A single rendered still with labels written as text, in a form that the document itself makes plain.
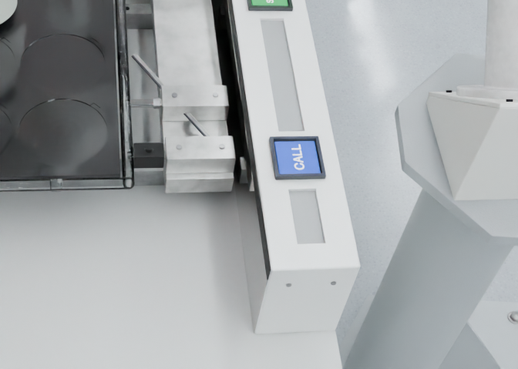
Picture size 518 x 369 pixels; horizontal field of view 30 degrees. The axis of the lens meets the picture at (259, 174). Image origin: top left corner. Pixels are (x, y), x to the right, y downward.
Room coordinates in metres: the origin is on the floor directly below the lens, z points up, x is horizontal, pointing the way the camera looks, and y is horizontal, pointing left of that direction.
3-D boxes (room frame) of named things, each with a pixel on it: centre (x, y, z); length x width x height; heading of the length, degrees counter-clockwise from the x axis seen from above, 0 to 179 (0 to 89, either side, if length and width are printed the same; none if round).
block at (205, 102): (0.78, 0.10, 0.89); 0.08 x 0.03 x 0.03; 106
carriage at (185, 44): (0.85, 0.12, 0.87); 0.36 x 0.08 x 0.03; 16
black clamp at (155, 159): (0.68, 0.13, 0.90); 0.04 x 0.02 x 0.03; 106
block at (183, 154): (0.70, 0.07, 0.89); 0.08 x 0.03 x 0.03; 106
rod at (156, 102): (0.76, 0.15, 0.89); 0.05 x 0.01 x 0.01; 106
